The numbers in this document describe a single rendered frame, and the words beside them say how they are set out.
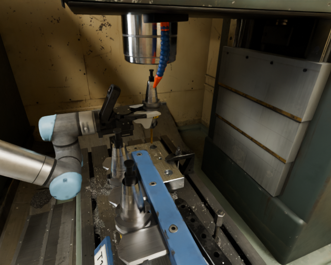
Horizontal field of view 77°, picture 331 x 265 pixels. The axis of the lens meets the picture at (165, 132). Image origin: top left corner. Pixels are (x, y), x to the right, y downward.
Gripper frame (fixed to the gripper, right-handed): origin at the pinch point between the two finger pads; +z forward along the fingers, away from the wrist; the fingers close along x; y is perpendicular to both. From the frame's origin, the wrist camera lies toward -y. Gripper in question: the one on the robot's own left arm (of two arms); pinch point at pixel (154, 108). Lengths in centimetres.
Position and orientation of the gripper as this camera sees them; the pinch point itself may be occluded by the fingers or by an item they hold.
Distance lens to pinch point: 72.3
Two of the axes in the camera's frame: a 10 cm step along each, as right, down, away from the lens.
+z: 9.4, -1.5, 3.1
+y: -0.1, 8.8, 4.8
